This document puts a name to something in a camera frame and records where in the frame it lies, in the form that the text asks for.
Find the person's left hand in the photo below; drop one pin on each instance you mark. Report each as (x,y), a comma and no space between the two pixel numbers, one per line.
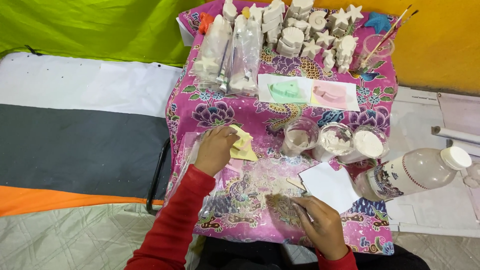
(215,150)

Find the person's right hand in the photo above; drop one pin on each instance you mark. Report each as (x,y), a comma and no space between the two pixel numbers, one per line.
(324,227)

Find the person's right fingers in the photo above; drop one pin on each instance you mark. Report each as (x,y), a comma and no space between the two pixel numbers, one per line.
(304,207)

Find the person's left fingers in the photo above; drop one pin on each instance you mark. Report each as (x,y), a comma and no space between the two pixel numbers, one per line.
(228,135)

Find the yellow casting mold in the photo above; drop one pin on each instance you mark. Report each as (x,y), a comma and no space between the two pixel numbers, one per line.
(245,148)

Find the wooden stir stick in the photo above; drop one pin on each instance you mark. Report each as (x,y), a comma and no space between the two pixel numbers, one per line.
(295,183)

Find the small pink mold piece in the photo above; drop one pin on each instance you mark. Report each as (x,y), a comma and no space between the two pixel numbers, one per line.
(235,165)

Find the white square paper sheet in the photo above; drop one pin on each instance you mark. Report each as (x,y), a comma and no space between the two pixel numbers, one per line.
(330,185)

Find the pink floral tablecloth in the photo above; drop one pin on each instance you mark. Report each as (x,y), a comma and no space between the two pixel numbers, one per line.
(262,123)

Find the clear empty plastic bag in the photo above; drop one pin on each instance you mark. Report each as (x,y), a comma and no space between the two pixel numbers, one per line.
(187,176)

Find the person's black trousers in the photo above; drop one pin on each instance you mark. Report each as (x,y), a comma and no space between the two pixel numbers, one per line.
(262,257)

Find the clear cup with plaster residue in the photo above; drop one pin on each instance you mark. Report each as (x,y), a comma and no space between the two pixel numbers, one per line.
(298,138)

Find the clear cup with plaster lumps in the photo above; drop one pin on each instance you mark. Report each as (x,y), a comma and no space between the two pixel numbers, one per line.
(333,142)

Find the green casting mold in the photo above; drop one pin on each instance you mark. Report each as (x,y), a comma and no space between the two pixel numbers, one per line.
(287,93)

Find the plastic bag with plaster figures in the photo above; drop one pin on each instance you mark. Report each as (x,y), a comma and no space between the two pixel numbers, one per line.
(245,56)
(212,56)

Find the clear cup with white powder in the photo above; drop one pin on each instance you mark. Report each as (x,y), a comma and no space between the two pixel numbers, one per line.
(367,144)

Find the pink casting mold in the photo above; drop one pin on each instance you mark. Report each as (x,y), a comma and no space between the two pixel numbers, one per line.
(330,95)

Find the clear plastic bottle white cap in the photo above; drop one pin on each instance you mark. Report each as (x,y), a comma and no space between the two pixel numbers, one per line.
(408,174)

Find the folded white paper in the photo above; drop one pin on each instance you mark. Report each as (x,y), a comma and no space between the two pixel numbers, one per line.
(185,33)

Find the orange painted plaster figure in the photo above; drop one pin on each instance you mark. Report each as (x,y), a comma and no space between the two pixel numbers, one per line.
(205,21)

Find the long white paper sheet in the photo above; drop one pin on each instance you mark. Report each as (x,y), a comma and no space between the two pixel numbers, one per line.
(352,99)

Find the white cardboard floor sheets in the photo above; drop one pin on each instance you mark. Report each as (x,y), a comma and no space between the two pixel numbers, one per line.
(423,213)

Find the pile of white plaster figures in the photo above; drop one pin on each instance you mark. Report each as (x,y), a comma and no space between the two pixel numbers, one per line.
(300,33)

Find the yellow painted plaster figure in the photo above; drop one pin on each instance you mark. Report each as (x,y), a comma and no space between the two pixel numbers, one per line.
(246,12)

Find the white plastic sheet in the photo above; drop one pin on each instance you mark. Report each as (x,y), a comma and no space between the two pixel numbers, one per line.
(93,84)

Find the grey and orange mat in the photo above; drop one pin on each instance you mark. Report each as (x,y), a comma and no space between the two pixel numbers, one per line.
(75,153)

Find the white paper roll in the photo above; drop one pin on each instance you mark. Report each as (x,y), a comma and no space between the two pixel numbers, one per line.
(459,135)
(465,147)

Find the small clear jar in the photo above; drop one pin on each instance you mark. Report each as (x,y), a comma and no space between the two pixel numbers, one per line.
(473,174)

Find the green tarp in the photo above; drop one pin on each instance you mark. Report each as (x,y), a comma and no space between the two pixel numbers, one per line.
(93,26)

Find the clear cup holding brushes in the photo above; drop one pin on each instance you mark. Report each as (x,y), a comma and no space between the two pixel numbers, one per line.
(382,48)

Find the pale quilted mat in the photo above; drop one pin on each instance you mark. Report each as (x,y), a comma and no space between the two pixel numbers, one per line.
(75,240)

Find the wooden paintbrush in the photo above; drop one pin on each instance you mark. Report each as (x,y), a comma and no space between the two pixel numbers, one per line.
(397,27)
(386,33)

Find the blue painted plaster starfish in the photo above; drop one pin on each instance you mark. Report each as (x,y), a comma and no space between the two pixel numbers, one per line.
(378,21)

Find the black metal table frame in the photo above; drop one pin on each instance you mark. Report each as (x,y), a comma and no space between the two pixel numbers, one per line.
(154,180)

